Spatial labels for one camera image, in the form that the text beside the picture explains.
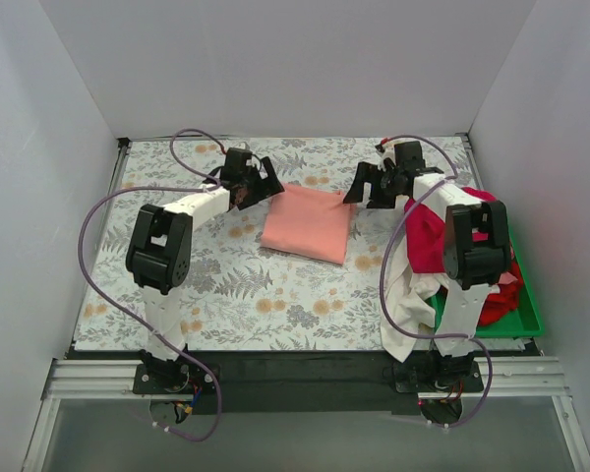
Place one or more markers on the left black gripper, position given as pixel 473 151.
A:
pixel 255 186

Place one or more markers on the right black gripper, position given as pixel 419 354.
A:
pixel 374 182

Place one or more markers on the salmon pink t shirt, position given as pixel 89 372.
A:
pixel 310 223

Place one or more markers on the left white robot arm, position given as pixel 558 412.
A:
pixel 159 255

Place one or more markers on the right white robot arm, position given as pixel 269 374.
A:
pixel 451 358

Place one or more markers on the magenta t shirt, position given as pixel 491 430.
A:
pixel 425 234

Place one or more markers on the white t shirt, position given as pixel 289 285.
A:
pixel 406 295

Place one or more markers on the red t shirt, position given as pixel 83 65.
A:
pixel 504 296

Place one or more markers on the green plastic tray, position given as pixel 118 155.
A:
pixel 521 314

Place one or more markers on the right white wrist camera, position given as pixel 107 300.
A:
pixel 387 156

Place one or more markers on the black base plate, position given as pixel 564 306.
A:
pixel 307 381

